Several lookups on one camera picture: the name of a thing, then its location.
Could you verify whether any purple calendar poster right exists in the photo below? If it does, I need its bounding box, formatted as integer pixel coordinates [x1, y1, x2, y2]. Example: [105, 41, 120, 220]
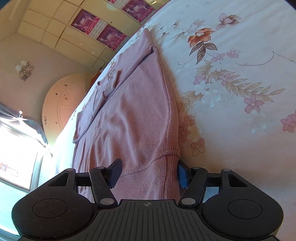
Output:
[108, 0, 155, 23]

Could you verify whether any window with curtain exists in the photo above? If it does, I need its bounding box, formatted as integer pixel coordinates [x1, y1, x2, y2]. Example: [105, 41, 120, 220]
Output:
[1, 103, 48, 192]

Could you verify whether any orange striped pillow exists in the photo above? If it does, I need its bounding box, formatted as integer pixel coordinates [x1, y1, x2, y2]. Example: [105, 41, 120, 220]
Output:
[90, 70, 101, 86]

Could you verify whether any pink knit sweater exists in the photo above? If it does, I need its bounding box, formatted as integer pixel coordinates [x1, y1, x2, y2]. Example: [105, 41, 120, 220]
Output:
[73, 29, 180, 200]

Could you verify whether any white floral bed sheet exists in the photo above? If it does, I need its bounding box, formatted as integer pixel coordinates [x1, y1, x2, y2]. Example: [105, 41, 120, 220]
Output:
[41, 0, 296, 241]

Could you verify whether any purple calendar poster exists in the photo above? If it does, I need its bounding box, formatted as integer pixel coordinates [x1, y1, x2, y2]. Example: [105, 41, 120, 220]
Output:
[71, 9, 128, 51]
[108, 0, 155, 23]

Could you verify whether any wall lamp sconce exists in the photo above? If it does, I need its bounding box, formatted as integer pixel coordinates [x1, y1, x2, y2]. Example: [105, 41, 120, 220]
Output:
[15, 60, 34, 81]

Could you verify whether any cream arched headboard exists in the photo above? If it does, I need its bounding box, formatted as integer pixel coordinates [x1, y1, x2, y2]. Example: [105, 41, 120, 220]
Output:
[42, 73, 93, 145]

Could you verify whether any cream glossy wardrobe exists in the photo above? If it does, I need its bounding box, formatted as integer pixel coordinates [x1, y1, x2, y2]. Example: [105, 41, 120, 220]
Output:
[18, 0, 167, 70]

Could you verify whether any purple calendar poster left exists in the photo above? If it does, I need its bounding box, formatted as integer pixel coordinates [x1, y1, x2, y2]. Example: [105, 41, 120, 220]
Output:
[71, 9, 128, 51]

